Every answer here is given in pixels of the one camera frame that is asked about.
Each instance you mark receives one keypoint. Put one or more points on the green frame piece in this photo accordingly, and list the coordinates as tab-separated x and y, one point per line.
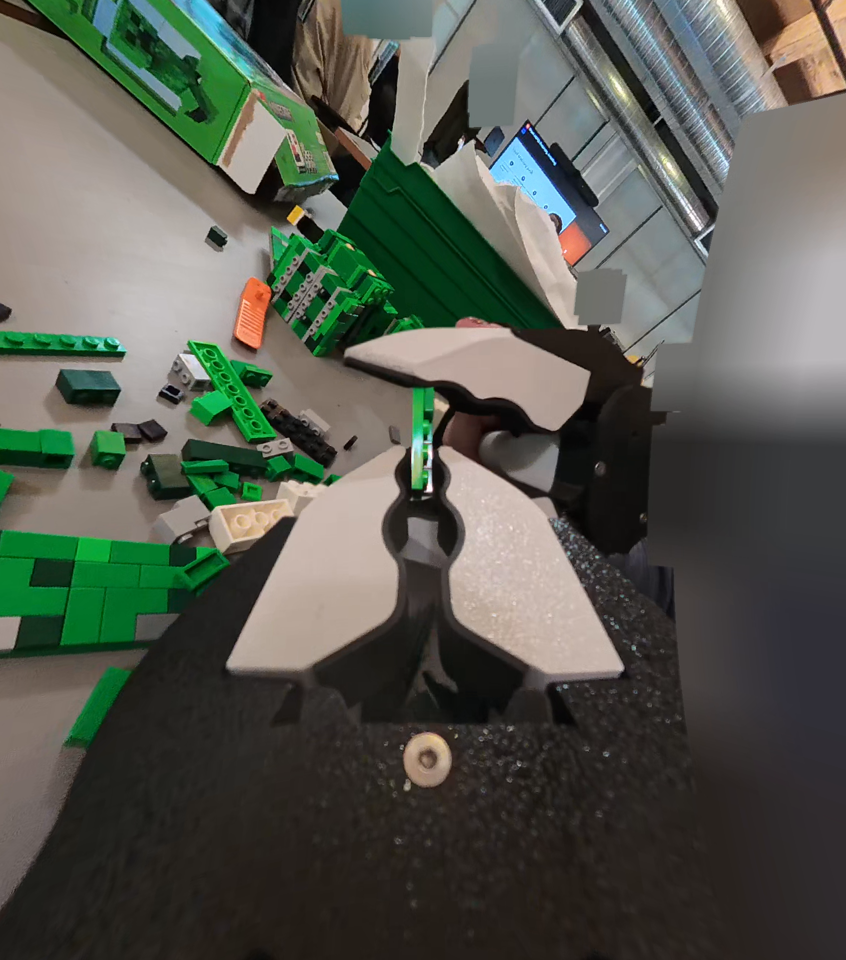
202	570

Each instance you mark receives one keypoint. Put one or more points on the green plate assembly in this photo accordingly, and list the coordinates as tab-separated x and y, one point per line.
420	435

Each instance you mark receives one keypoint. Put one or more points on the green double brick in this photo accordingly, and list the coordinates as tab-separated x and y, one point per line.
29	448

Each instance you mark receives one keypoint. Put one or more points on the long thin green plate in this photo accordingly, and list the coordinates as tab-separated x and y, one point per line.
33	343

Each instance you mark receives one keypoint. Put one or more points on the green rectangular plate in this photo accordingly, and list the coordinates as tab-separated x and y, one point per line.
97	709

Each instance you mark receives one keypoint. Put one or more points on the small black frame tile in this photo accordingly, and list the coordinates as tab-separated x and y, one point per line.
172	394

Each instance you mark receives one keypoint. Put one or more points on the green brick model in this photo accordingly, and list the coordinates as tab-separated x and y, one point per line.
333	292

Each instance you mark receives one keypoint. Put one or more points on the green plastic bin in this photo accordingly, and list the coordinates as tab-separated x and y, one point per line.
408	240

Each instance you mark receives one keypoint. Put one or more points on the long dark green brick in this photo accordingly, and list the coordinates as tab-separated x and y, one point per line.
224	451

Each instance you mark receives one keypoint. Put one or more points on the orange brick separator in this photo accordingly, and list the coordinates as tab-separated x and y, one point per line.
252	315

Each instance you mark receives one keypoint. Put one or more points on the green toy set box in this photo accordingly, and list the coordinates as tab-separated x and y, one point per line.
153	67

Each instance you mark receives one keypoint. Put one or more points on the crumpled white paper bag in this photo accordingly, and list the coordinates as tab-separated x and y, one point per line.
505	217

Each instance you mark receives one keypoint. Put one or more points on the green slope brick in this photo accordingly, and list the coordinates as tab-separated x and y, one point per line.
210	409

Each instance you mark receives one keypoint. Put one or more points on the green perforated plate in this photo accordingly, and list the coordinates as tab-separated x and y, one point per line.
235	394

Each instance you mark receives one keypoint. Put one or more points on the person's right hand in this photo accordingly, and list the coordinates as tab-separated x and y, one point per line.
468	439

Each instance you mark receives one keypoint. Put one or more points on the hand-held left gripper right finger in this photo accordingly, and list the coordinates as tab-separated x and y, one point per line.
528	592

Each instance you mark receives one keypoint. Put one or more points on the small dark green brick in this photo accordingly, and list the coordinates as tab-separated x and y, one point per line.
217	238

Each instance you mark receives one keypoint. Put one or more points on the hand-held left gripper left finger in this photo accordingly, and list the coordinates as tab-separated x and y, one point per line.
318	585

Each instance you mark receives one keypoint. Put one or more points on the yellow black small tool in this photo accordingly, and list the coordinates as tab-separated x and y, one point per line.
294	214

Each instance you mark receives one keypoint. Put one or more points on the large silver air duct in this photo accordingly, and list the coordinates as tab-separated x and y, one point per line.
692	90

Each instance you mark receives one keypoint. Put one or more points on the torn white paper strip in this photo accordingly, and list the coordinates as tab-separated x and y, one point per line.
411	97

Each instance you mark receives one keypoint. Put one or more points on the green mosaic tile plate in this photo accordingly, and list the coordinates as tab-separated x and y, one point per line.
55	600

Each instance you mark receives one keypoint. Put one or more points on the small grey plate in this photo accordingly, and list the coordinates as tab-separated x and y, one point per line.
275	448

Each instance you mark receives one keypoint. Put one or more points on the lit computer monitor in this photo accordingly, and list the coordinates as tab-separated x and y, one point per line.
543	172

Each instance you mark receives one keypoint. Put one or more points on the black studded plate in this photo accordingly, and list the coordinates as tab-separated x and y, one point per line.
295	442

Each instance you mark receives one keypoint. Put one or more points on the small green frame tile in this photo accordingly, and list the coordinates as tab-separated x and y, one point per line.
253	492

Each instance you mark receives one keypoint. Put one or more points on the small light grey brick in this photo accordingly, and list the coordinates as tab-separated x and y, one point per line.
315	421

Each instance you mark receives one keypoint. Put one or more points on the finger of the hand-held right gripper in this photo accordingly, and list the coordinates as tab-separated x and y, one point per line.
468	360
524	461

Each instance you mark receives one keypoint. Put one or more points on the white studded brick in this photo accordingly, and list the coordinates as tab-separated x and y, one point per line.
250	529
303	495

